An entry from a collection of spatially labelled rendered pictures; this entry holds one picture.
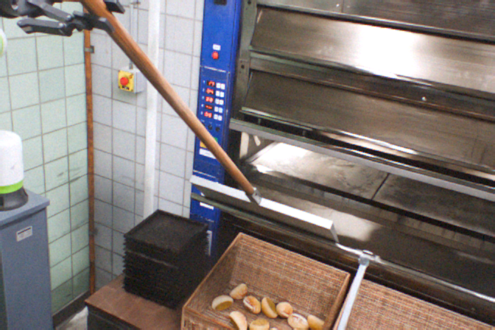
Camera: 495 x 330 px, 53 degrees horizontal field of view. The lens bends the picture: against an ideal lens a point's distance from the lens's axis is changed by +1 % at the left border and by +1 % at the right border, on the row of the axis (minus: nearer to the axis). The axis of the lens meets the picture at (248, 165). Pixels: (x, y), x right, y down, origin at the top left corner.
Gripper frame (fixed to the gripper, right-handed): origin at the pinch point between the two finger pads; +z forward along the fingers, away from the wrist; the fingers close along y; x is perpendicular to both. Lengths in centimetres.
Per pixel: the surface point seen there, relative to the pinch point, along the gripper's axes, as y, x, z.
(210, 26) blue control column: -64, -102, -50
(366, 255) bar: 3, -116, 40
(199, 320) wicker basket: 47, -138, -16
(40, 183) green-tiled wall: 21, -135, -120
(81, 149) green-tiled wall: -5, -149, -121
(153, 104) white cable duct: -33, -130, -78
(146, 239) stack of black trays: 26, -136, -54
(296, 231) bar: 4, -116, 14
